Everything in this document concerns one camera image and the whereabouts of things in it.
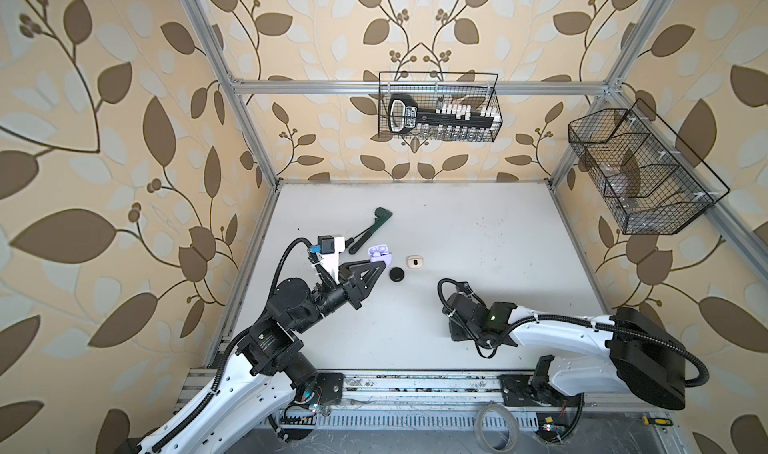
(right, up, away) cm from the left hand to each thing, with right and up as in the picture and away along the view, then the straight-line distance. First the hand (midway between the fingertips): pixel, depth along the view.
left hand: (385, 266), depth 60 cm
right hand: (+19, -23, +24) cm, 38 cm away
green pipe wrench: (-2, +9, +49) cm, 49 cm away
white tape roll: (+29, -37, +7) cm, 48 cm away
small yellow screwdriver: (+64, -39, +10) cm, 76 cm away
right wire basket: (+65, +18, +13) cm, 69 cm away
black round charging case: (+2, -9, +34) cm, 35 cm away
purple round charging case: (-1, +2, +2) cm, 3 cm away
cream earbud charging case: (+8, -5, +36) cm, 38 cm away
